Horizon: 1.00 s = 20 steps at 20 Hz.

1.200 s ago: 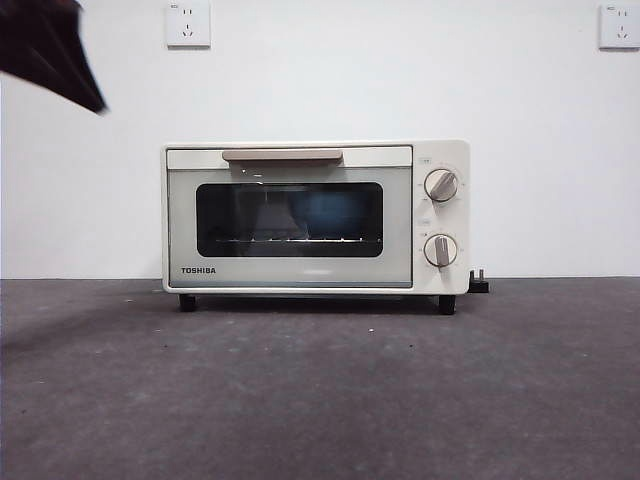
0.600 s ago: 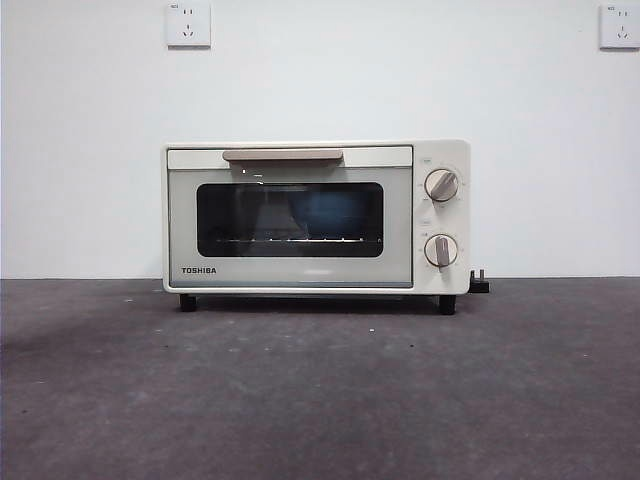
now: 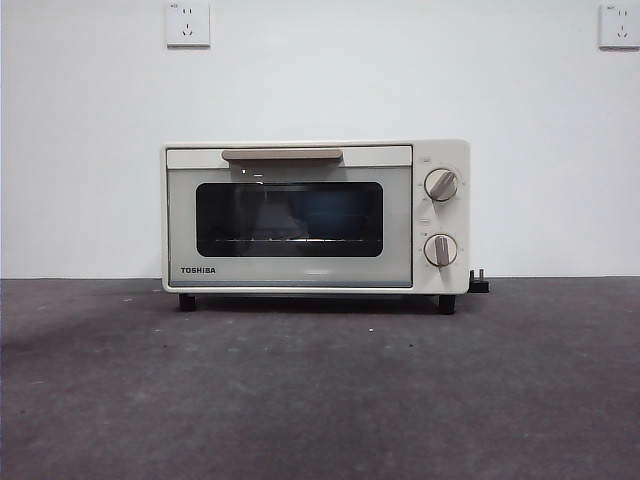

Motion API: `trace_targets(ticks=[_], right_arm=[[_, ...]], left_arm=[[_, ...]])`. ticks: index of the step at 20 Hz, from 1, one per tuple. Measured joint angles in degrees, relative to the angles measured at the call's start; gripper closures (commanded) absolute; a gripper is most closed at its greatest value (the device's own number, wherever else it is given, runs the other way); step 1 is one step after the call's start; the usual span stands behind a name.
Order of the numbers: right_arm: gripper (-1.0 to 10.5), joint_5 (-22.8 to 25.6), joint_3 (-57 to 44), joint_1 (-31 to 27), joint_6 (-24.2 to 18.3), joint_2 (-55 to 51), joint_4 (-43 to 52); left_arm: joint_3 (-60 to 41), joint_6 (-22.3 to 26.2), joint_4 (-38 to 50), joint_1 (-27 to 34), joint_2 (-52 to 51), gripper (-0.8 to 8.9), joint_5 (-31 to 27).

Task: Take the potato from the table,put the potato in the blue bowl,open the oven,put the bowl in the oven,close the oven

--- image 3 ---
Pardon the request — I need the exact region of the blue ribbed bowl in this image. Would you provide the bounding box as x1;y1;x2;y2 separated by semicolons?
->
298;197;364;236

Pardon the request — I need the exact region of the oven door with beige handle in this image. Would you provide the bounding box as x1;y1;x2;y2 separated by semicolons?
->
165;144;414;290

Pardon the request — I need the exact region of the beige oven knob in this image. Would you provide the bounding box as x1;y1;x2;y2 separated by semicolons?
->
423;233;459;268
423;168;460;203

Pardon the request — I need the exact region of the cream Toshiba toaster oven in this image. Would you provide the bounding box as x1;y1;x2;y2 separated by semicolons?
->
160;138;471;316

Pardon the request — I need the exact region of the metal wire oven rack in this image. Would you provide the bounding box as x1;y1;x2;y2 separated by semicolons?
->
214;238;369;246

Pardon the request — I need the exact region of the white wall socket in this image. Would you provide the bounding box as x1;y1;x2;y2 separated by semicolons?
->
166;2;211;49
598;4;640;50

